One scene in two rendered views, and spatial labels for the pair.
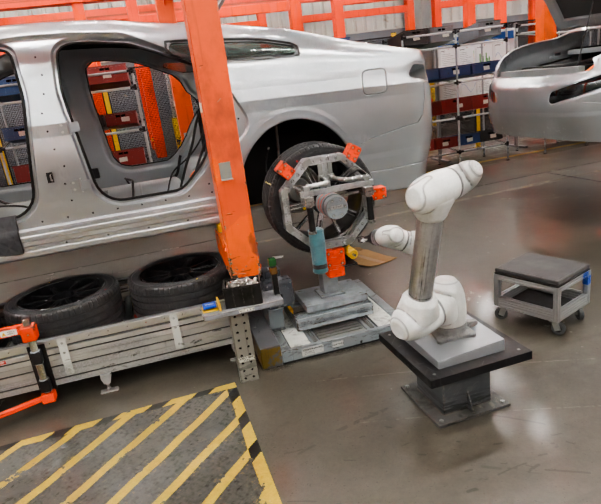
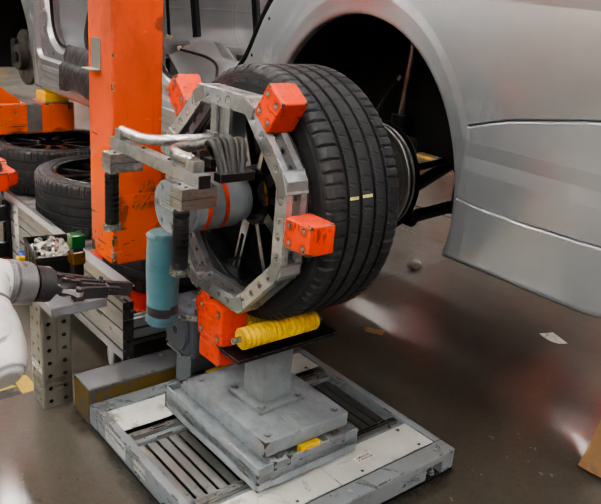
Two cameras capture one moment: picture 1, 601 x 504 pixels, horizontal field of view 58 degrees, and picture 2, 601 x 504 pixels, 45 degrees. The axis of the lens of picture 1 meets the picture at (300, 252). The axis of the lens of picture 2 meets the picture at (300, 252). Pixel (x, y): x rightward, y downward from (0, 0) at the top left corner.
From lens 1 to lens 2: 3.06 m
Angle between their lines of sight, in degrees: 59
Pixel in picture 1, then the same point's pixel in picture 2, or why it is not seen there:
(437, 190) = not seen: outside the picture
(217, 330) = (98, 312)
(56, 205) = not seen: hidden behind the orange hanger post
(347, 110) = (468, 23)
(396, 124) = (584, 106)
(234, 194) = (101, 101)
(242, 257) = (100, 216)
